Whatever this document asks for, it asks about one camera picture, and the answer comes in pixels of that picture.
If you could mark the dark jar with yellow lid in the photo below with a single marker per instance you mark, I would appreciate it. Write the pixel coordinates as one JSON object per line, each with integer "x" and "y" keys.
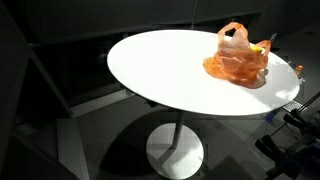
{"x": 257, "y": 49}

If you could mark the black clamp stand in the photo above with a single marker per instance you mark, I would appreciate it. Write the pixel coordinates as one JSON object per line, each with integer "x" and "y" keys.
{"x": 276, "y": 153}
{"x": 301, "y": 122}

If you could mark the perforated metal plate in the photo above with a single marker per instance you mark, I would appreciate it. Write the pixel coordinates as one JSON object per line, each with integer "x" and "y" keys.
{"x": 292, "y": 105}

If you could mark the blue floor object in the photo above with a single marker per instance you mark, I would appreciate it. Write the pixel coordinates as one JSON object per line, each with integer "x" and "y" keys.
{"x": 271, "y": 115}

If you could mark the orange plastic bag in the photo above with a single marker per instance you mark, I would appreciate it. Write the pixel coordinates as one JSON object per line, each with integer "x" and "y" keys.
{"x": 236, "y": 63}

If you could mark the small grey pointed object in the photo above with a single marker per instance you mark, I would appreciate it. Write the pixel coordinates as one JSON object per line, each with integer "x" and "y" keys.
{"x": 273, "y": 36}

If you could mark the thin metal rod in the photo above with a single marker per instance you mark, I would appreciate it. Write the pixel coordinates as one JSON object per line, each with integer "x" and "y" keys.
{"x": 309, "y": 101}

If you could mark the white table pedestal base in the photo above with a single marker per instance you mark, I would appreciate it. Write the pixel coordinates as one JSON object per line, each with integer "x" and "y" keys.
{"x": 175, "y": 150}

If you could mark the small orange bottle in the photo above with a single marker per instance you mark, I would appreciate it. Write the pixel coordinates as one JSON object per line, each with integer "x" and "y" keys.
{"x": 299, "y": 70}

